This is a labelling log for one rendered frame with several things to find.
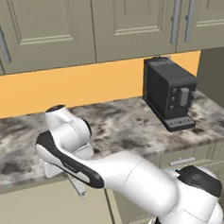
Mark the black coffee machine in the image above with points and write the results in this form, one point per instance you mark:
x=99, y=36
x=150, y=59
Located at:
x=166, y=91

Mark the tall olive cupboard side panel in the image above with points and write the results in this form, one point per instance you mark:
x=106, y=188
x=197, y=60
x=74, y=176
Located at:
x=215, y=75

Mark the small beige drawer front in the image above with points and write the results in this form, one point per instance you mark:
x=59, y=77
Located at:
x=202, y=153

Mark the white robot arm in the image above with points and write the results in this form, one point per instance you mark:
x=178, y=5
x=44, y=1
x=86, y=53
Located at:
x=144, y=181

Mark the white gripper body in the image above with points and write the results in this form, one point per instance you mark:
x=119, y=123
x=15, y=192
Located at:
x=53, y=168

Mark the wide beige base cupboard front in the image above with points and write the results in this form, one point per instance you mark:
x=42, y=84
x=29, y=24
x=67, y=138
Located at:
x=39, y=213

